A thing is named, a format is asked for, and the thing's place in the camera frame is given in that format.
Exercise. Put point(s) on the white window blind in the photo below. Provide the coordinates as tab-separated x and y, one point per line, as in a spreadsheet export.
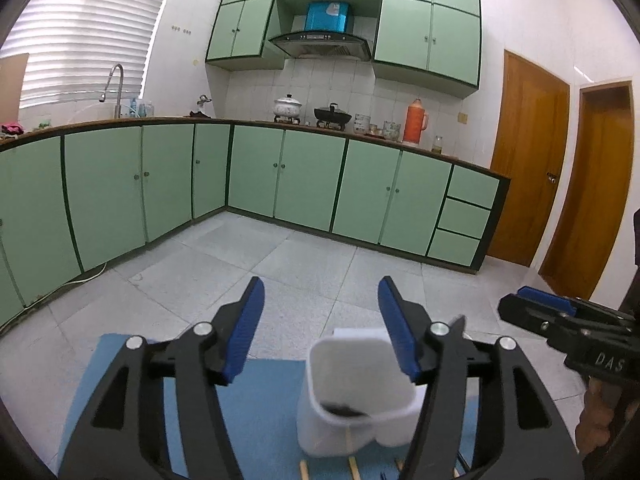
81	49

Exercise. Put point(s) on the black range hood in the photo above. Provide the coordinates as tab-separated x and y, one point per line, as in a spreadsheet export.
322	44

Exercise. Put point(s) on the person right hand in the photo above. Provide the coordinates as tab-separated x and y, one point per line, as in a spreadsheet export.
592	429

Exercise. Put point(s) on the white cooking pot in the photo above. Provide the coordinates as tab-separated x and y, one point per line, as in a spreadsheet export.
287	109

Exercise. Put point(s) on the pink cloth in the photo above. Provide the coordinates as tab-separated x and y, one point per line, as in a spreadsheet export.
11	129

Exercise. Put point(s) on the small kettle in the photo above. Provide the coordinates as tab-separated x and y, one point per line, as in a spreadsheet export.
200	104

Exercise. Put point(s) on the green lower kitchen cabinets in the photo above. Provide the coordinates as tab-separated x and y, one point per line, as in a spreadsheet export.
76	197

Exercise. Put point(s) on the white double utensil holder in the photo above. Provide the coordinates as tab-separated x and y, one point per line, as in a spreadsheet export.
357	367

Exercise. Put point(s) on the orange thermos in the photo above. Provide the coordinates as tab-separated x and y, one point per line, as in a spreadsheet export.
416	123

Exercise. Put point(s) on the black wok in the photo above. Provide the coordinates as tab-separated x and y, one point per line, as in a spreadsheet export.
332	117

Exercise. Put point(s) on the wooden door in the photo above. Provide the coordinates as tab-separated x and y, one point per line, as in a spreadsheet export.
597	192
529	150

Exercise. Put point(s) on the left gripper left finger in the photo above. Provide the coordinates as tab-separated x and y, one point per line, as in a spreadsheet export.
121	433

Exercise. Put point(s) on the glass jar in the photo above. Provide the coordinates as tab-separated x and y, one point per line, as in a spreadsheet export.
438	144

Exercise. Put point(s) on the cardboard box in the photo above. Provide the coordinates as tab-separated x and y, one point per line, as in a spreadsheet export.
12	72

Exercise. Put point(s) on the black spoon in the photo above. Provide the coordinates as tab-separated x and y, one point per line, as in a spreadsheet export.
342	410

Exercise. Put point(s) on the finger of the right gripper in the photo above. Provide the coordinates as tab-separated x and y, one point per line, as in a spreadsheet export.
575	307
530	317

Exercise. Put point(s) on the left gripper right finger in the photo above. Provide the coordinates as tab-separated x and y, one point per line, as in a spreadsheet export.
519	434

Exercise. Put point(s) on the green upper wall cabinets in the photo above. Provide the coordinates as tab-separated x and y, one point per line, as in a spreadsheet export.
436	44

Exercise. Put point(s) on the red-tipped wooden chopstick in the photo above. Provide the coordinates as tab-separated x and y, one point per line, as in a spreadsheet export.
303	470

